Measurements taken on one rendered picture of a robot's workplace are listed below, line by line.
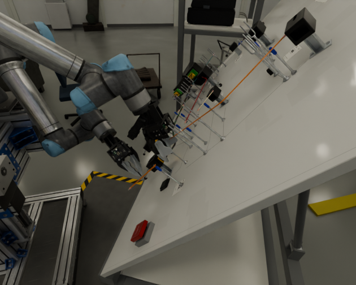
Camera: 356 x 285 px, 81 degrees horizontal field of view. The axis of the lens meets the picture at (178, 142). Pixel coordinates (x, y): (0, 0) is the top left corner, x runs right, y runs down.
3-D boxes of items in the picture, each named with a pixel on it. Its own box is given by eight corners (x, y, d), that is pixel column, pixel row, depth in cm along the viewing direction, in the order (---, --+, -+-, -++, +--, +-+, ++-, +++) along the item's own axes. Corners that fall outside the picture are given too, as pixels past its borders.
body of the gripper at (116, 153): (115, 164, 77) (95, 139, 78) (120, 164, 86) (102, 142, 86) (131, 151, 78) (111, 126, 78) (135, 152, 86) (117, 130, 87)
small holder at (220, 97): (234, 89, 79) (220, 76, 77) (227, 104, 74) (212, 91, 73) (225, 95, 83) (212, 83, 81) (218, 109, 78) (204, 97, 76)
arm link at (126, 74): (99, 65, 61) (125, 50, 60) (121, 98, 66) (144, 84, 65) (95, 68, 54) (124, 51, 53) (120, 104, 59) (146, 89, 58)
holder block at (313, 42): (331, 25, 48) (307, -4, 46) (331, 48, 42) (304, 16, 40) (311, 39, 52) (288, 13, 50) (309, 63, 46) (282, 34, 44)
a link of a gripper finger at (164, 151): (176, 164, 68) (164, 139, 65) (161, 167, 71) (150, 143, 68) (179, 159, 71) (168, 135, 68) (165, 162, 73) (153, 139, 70)
